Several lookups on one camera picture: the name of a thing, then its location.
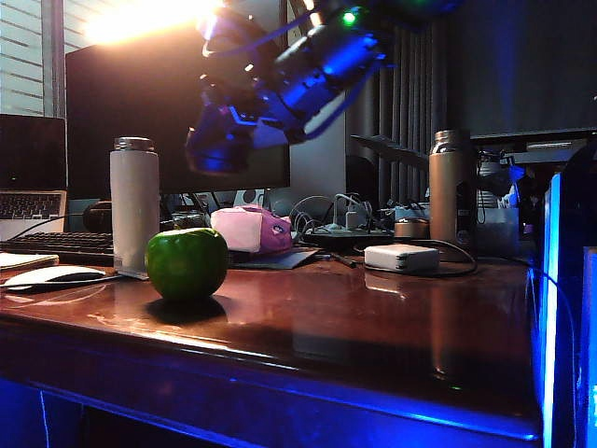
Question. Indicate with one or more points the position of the blue lit side panel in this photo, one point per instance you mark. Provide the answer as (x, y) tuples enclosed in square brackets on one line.
[(559, 303)]

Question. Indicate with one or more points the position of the black round speaker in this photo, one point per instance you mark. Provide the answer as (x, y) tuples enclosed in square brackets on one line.
[(97, 218)]

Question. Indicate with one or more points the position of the silver monitor back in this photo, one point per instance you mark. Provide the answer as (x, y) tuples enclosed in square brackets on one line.
[(322, 163)]

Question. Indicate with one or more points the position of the black power strip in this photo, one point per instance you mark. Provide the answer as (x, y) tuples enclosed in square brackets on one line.
[(345, 237)]

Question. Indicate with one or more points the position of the white paper notepad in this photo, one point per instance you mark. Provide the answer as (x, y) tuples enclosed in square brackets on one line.
[(25, 261)]

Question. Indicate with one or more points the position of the white power adapter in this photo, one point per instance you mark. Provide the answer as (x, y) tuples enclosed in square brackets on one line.
[(401, 258)]

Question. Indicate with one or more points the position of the black keyboard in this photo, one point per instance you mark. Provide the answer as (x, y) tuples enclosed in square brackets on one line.
[(65, 245)]

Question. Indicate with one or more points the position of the bronze thermos bottle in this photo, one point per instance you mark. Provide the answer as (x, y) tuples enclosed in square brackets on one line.
[(448, 196)]

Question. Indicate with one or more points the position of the black pen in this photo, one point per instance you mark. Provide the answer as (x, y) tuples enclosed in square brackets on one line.
[(344, 260)]

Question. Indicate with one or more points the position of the green apple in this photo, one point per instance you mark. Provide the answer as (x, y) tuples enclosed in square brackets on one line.
[(185, 266)]

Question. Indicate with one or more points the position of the white thermos bottle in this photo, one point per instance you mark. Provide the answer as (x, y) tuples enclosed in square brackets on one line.
[(133, 205)]

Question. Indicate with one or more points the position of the pink plush pouch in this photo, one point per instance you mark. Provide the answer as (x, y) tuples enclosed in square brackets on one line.
[(242, 228)]

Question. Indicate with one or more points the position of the silver laptop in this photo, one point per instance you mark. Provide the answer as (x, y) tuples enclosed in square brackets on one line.
[(30, 154)]

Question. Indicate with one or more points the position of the bronze thermos bottle cap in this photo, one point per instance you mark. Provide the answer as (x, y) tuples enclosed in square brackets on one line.
[(411, 229)]

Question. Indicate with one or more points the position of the large black monitor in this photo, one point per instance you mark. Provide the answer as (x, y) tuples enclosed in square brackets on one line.
[(140, 116)]

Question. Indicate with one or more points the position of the dark slanted flat panel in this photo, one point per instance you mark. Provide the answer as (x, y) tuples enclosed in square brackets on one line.
[(392, 150)]

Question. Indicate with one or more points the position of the clear plastic container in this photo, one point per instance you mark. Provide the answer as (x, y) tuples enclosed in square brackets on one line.
[(496, 231)]

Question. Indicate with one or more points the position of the white computer mouse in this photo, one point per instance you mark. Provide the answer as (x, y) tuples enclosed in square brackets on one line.
[(46, 275)]

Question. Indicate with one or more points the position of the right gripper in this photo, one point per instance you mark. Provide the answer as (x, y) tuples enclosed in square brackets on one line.
[(326, 70)]

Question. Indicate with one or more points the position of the dark flat pad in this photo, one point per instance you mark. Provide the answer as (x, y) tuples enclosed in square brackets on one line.
[(280, 259)]

